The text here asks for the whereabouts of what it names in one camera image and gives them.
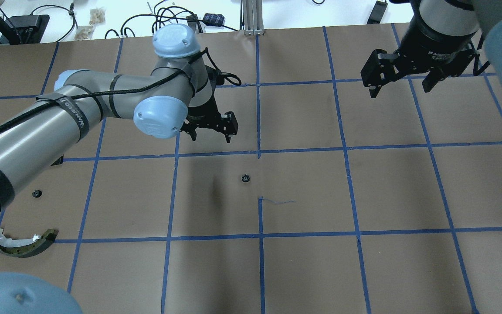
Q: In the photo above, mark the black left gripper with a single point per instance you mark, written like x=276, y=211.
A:
x=204, y=112

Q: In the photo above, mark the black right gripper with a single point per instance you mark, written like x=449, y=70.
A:
x=435, y=43

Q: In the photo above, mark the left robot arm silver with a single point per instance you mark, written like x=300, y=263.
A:
x=177, y=97

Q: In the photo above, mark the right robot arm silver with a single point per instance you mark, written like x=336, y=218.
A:
x=459, y=17

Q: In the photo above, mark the black power adapter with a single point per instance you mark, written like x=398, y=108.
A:
x=377, y=13

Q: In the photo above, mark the black brake pad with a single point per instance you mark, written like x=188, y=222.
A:
x=59, y=161

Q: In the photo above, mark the green brake shoe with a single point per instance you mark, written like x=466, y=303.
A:
x=26, y=248

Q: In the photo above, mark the aluminium frame post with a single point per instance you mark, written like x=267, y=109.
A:
x=252, y=17

